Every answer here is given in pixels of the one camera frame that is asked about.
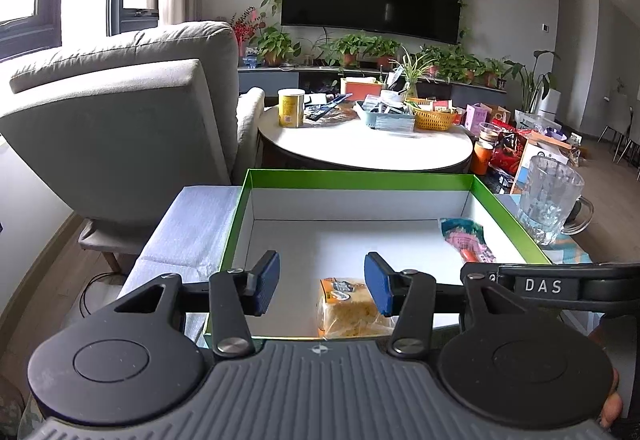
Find potted green plant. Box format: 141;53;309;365
255;25;302;67
422;44;475;82
365;36;404;70
320;34;376;70
470;55;509;89

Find white blue carton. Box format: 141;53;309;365
512;140;574;195

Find grey television cabinet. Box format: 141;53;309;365
237;65;508;112

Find spider plant in vase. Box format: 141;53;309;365
392;46;439;99

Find patterned cloth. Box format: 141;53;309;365
0;370;32;440

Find person's right hand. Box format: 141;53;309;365
589;320;624;430

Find green cardboard box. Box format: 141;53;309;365
202;169;554;342

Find round white coffee table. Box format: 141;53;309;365
256;103;475;176

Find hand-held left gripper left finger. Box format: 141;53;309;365
114;250;281;359

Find black floor cable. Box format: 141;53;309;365
79;271;126;319

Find orange tissue box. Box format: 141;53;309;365
340;76;381;102

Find red flower plant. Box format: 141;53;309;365
231;6;266;57

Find pink teal sausage packet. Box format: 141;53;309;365
439;217;497;265

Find blue plastic basket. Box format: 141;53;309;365
356;100;417;133

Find tall plant in white pot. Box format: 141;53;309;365
505;49;562;117

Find yellow cylindrical can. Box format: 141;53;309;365
277;89;307;128

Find pink paper box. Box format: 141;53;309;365
465;103;494;132

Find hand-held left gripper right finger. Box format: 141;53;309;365
364;251;531;360

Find white foam sheet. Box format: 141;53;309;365
120;185;244;352

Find orange woven basket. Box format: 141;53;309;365
407;98;459;131

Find red snack bag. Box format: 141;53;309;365
492;130;534;172

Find clear bread packet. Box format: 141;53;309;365
316;277;399;340

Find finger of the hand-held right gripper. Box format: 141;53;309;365
460;261;587;303

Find grey fabric armchair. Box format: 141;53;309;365
0;20;266;272

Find orange cylinder container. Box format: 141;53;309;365
472;140;497;176

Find group of dining chairs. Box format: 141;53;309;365
597;104;640;167

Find clear glass mug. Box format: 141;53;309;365
516;155;595;247

